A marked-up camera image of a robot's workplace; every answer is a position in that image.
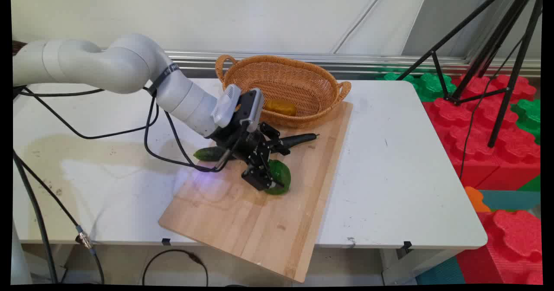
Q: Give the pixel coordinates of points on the woven wicker basket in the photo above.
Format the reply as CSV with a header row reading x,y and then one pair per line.
x,y
298,81

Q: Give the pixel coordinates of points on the aluminium wall rail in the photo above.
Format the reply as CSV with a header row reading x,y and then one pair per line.
x,y
389,63

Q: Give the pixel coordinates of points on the large red foam block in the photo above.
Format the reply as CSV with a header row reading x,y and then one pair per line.
x,y
476,143

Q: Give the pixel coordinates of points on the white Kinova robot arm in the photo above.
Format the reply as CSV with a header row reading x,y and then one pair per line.
x,y
121,66

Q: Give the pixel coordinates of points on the green foam block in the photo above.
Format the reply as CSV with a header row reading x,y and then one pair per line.
x,y
426,85
530,113

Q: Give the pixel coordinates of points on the orange foam piece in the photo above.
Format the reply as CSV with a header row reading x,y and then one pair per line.
x,y
475,199

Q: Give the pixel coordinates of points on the teal foam mat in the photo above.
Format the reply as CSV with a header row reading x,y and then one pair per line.
x,y
510,200

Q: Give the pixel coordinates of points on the long dark green cucumber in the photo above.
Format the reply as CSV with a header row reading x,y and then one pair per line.
x,y
298,139

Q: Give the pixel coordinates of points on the white table leg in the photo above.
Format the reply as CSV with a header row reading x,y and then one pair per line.
x,y
407,267

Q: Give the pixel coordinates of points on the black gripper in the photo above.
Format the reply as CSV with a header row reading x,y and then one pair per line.
x,y
242,141

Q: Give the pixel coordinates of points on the black table edge clip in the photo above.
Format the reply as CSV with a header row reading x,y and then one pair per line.
x,y
166,241
407,244

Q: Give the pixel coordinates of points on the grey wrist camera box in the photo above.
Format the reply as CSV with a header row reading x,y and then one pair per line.
x,y
250,107

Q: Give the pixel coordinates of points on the black camera tripod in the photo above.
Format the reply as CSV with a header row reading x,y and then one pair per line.
x,y
502,57

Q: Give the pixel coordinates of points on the green bell pepper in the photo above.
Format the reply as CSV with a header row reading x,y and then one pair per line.
x,y
281,176

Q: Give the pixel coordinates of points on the wooden cutting board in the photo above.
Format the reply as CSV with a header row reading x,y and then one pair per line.
x,y
242,221

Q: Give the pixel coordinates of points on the yellow-brown potato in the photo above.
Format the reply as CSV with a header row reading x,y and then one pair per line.
x,y
281,107

